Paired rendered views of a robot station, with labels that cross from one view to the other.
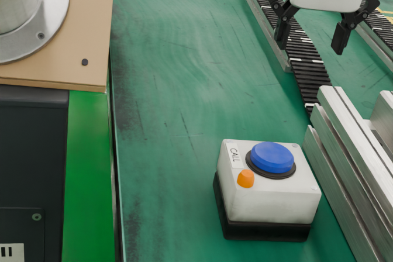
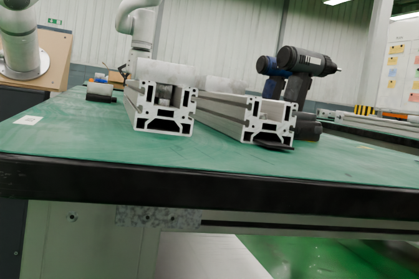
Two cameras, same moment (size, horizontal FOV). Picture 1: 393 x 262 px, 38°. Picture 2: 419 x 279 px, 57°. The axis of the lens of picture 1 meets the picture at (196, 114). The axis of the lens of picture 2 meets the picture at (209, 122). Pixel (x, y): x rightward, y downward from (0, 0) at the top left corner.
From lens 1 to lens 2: 98 cm
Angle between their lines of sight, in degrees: 26
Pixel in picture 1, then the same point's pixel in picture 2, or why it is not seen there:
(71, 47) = (48, 78)
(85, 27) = (54, 73)
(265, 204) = (96, 88)
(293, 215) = (105, 92)
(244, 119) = not seen: hidden behind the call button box
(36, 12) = (37, 67)
